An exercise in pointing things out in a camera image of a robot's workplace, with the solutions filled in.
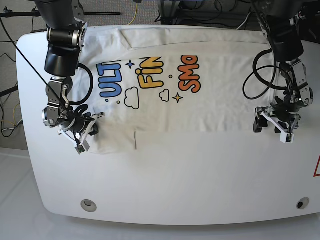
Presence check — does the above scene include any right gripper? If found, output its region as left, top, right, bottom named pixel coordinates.
left=58, top=112, right=105, bottom=146

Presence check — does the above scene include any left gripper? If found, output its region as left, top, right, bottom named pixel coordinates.
left=253, top=105, right=301, bottom=134

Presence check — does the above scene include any white printed T-shirt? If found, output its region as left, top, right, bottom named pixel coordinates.
left=70, top=26, right=274, bottom=154

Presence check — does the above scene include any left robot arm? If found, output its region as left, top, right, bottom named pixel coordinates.
left=251, top=0, right=319, bottom=143

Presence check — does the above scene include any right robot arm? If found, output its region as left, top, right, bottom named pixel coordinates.
left=35, top=0, right=104, bottom=153

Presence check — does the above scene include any black equipment base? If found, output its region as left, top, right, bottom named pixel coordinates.
left=154, top=0, right=320, bottom=44

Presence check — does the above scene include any black tripod stand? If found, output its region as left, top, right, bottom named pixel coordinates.
left=0, top=5, right=121, bottom=33

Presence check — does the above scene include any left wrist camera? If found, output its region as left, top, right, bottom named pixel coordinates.
left=280, top=131, right=295, bottom=144

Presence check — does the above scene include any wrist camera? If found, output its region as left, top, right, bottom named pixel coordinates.
left=75, top=141, right=90, bottom=155
left=280, top=131, right=295, bottom=144

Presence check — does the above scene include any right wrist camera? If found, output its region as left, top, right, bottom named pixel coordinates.
left=75, top=141, right=90, bottom=155

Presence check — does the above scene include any left table cable grommet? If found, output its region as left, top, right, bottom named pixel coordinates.
left=80, top=199, right=97, bottom=213

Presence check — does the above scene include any table cable grommet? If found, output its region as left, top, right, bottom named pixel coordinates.
left=296, top=197, right=310, bottom=210
left=80, top=199, right=97, bottom=213

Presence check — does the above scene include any right table cable grommet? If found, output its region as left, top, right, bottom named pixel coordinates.
left=296, top=197, right=310, bottom=210

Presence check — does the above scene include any black floor cables left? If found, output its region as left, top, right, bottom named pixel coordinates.
left=0, top=52, right=25, bottom=138

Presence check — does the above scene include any white cable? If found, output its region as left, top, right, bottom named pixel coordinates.
left=236, top=12, right=252, bottom=30

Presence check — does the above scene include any yellow cable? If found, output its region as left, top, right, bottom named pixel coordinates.
left=128, top=0, right=139, bottom=26

